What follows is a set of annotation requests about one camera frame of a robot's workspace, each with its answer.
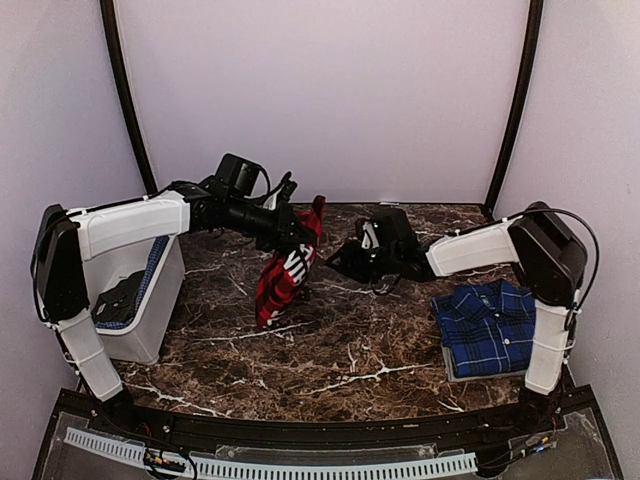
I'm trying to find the blue checked shirt in bin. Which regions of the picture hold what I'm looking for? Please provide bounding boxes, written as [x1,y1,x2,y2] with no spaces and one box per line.
[94,235,171,335]

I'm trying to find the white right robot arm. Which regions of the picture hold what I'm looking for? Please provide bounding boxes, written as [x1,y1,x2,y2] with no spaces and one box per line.
[326,202,594,395]

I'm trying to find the red black plaid shirt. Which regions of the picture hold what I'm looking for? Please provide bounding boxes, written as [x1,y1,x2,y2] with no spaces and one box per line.
[254,195,326,330]

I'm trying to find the white slotted cable duct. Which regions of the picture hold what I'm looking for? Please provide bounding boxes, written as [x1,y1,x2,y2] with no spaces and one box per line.
[64,427,477,479]

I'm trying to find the black frame post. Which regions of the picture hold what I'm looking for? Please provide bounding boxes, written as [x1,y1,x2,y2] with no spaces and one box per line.
[482,0,544,218]
[99,0,158,195]

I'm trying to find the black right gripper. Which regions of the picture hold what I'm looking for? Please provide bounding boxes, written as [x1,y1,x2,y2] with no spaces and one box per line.
[326,239,400,284]

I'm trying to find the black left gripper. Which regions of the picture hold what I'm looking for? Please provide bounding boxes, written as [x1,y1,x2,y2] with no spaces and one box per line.
[226,196,316,252]

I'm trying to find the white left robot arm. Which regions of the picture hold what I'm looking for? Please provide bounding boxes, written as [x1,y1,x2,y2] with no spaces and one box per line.
[30,154,320,436]

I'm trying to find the right black frame post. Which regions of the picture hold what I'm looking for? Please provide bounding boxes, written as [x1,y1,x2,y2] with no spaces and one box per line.
[482,0,544,218]

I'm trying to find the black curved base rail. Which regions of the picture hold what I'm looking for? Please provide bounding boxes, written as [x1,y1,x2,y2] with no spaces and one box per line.
[54,384,596,451]

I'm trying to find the folded blue plaid shirt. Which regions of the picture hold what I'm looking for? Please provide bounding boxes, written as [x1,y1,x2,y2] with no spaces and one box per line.
[431,280,536,378]

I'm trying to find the folded grey shirt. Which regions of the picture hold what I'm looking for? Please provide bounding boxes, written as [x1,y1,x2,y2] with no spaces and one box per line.
[441,346,526,383]

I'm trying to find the black shirt in bin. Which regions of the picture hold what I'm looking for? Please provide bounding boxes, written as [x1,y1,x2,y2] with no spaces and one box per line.
[91,270,144,330]

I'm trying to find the white plastic laundry bin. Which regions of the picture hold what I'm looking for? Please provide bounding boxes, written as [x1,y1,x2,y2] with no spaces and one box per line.
[82,232,185,365]

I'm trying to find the left black frame post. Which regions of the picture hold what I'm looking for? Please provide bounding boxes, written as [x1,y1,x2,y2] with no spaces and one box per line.
[99,0,158,195]

